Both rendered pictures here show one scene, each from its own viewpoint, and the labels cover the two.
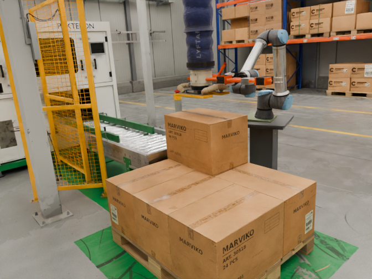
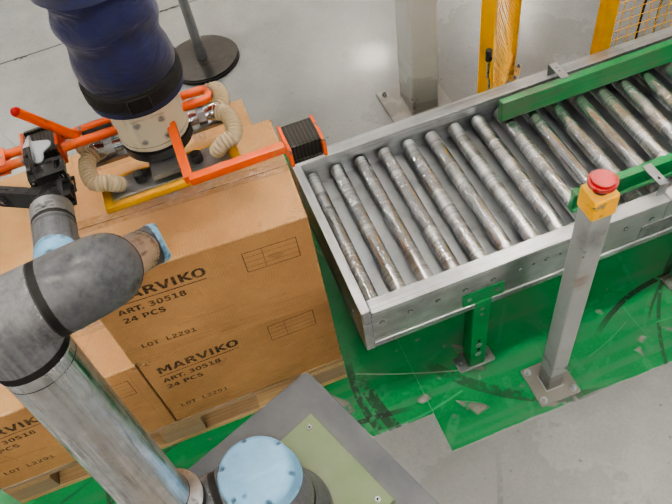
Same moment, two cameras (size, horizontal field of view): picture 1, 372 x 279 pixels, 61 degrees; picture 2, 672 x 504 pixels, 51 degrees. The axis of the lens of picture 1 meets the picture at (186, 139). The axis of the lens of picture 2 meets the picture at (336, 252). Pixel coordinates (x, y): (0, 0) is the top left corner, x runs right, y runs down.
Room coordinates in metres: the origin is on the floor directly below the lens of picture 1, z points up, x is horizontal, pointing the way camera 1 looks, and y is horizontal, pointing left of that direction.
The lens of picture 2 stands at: (3.53, -1.15, 2.31)
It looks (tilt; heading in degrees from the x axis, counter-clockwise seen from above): 52 degrees down; 119
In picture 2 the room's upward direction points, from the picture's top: 11 degrees counter-clockwise
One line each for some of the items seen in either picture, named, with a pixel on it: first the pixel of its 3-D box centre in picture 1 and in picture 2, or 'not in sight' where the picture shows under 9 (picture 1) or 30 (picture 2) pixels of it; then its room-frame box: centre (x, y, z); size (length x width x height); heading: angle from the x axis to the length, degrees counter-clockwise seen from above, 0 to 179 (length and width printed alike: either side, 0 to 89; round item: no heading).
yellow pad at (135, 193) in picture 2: (210, 90); (170, 170); (2.62, -0.23, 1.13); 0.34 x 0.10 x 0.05; 40
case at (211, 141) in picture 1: (205, 138); (201, 243); (2.56, -0.16, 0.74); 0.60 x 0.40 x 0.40; 37
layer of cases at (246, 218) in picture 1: (205, 205); (131, 277); (2.13, -0.12, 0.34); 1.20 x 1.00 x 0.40; 40
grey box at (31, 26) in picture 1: (31, 41); not in sight; (2.82, 1.26, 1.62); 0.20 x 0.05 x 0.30; 40
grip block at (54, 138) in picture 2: (224, 79); (44, 148); (2.37, -0.31, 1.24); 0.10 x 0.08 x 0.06; 130
